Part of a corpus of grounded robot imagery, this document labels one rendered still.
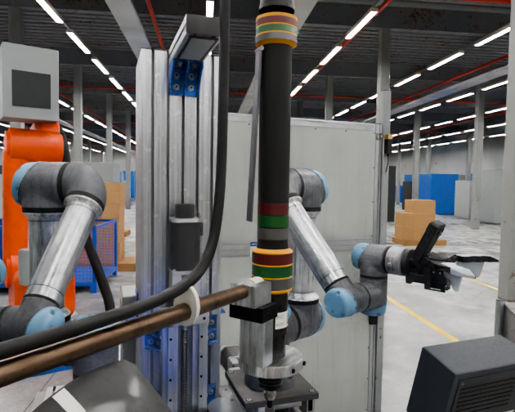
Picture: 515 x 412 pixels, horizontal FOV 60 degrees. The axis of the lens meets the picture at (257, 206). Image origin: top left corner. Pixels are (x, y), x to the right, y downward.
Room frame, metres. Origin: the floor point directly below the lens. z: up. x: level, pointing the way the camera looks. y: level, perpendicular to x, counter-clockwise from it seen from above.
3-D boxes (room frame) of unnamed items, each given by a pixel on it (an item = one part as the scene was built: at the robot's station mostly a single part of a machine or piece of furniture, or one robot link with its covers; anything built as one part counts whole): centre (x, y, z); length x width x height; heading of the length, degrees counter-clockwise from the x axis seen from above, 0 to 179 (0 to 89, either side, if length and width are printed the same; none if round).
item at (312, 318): (1.43, -0.14, 1.41); 0.15 x 0.12 x 0.55; 134
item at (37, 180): (1.19, 0.56, 1.41); 0.15 x 0.12 x 0.55; 83
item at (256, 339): (0.47, -0.01, 1.49); 0.09 x 0.07 x 0.10; 147
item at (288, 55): (0.48, -0.02, 1.67); 0.03 x 0.03 x 0.21
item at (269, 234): (0.48, -0.02, 1.59); 0.03 x 0.03 x 0.01
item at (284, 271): (0.48, -0.02, 1.55); 0.04 x 0.04 x 0.01
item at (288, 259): (0.48, -0.02, 1.56); 0.04 x 0.04 x 0.01
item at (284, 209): (0.48, -0.02, 1.61); 0.03 x 0.03 x 0.01
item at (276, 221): (0.48, -0.02, 1.60); 0.03 x 0.03 x 0.01
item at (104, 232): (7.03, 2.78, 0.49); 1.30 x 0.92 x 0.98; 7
